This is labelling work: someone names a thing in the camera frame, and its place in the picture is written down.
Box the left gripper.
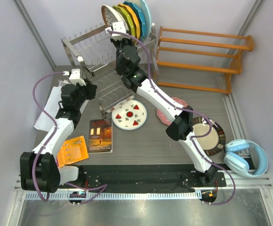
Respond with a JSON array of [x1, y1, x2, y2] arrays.
[[74, 79, 97, 109]]

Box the steel dish rack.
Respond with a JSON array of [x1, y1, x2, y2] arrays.
[[60, 21, 158, 118]]

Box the brown floral pattern plate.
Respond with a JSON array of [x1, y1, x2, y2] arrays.
[[101, 5, 129, 31]]

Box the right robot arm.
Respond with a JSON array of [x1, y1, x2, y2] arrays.
[[110, 38, 217, 186]]

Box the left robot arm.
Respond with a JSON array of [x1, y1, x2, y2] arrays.
[[20, 82, 97, 193]]

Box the orange wooden shelf rack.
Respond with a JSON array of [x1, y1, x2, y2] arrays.
[[155, 27, 254, 94]]

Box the green plate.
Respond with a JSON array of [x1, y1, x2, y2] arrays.
[[112, 5, 137, 38]]

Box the blue dotted plate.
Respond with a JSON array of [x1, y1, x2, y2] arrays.
[[124, 0, 146, 41]]

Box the orange plate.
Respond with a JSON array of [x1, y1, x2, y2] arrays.
[[118, 3, 141, 39]]

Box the dark paperback book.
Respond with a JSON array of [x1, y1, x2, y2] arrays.
[[88, 119, 113, 153]]

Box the stack of white papers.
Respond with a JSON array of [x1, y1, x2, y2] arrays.
[[33, 86, 62, 132]]

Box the light blue plate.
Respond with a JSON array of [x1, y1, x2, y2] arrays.
[[130, 0, 152, 40]]

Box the white strawberry plate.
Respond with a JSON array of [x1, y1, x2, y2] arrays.
[[111, 100, 148, 131]]

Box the orange booklet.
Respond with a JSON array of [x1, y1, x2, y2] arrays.
[[57, 136, 89, 167]]

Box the pink dotted plate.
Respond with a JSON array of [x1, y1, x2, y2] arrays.
[[156, 97, 189, 126]]

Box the dark rimmed cream plate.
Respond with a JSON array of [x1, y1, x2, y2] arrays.
[[192, 117, 226, 155]]

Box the light blue headphones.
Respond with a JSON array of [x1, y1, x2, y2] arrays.
[[223, 139, 269, 178]]

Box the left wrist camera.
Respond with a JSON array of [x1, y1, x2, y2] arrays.
[[63, 69, 86, 86]]

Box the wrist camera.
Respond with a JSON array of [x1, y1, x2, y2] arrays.
[[105, 21, 127, 40], [63, 69, 86, 86]]

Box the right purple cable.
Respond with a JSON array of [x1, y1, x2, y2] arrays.
[[108, 30, 236, 207]]

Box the purple cable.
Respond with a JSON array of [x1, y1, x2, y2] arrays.
[[108, 30, 236, 207], [32, 71, 108, 205]]

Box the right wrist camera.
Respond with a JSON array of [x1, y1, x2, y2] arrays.
[[105, 21, 127, 40]]

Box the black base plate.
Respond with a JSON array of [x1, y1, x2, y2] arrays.
[[71, 164, 227, 194]]

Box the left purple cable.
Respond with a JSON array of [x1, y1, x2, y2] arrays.
[[32, 71, 108, 205]]

